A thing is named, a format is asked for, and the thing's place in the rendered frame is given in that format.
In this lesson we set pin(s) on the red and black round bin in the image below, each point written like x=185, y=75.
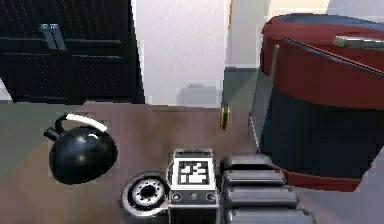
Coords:
x=320, y=110

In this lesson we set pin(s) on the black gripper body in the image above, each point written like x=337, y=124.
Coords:
x=145, y=195

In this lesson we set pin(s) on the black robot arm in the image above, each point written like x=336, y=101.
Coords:
x=233, y=190

